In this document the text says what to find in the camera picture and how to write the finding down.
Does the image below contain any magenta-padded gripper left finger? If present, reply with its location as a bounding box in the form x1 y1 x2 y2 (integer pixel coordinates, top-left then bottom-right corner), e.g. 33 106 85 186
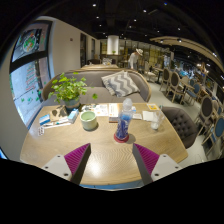
41 142 92 186

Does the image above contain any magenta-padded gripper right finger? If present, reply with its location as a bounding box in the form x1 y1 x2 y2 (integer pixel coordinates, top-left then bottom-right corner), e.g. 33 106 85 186
131 142 184 186

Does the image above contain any clear blue-labelled water bottle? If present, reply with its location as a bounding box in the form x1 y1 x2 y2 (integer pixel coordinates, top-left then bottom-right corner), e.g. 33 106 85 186
114 97 134 141

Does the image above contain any flat round red coaster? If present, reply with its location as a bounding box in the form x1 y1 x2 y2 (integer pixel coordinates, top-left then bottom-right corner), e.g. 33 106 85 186
113 132 130 144

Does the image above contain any clear plastic cup with straw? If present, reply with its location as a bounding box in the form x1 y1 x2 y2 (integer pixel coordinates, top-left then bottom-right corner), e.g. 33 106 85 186
150 105 166 131

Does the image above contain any pale green mug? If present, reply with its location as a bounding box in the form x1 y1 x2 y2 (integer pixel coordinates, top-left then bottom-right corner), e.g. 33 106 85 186
79 110 99 132

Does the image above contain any white paper napkin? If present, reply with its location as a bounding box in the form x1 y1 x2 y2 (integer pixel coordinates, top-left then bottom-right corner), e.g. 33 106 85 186
142 110 157 122

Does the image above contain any small blue-white carton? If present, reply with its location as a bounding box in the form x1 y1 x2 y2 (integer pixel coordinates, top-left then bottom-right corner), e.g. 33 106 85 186
67 108 80 125

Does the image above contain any small white printed card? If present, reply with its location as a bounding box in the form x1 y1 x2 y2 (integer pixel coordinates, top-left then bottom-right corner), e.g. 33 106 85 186
132 112 144 121

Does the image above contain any grey tufted chair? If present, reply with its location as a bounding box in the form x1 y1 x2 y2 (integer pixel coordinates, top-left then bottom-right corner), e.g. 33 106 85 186
160 105 199 150

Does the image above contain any brown kraft notebook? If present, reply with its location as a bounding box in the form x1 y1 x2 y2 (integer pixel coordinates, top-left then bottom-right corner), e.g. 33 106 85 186
49 105 70 123

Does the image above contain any yellow leaflet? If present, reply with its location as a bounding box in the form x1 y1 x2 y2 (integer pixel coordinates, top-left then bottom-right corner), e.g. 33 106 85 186
146 103 160 112

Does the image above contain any printed picture leaflet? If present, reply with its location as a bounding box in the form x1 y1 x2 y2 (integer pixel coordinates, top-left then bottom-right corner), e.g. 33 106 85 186
81 103 110 118

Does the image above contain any green potted plant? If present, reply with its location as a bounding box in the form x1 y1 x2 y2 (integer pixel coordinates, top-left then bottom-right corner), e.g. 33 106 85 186
47 71 99 113

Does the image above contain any group of dining chairs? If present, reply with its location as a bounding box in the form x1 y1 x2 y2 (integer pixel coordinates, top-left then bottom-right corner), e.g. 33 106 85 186
159 66 224 158

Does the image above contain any grey chevron cushion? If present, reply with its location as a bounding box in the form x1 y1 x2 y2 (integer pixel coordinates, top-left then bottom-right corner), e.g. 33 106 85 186
100 69 141 98

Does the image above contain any grey curved sofa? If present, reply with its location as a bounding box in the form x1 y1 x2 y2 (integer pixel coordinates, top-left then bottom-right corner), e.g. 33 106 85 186
41 68 152 108

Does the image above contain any window with festive stickers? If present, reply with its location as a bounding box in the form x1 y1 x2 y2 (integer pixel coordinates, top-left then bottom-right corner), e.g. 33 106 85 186
9 20 54 126

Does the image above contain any person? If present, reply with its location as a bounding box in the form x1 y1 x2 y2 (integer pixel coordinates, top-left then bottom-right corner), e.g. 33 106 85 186
128 48 144 70

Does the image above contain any white round column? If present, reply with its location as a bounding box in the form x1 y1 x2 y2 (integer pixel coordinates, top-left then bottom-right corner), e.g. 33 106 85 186
106 34 120 56

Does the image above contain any group of ceiling spotlights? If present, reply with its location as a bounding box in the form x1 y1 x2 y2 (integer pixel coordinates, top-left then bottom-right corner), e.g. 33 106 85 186
89 1 188 44

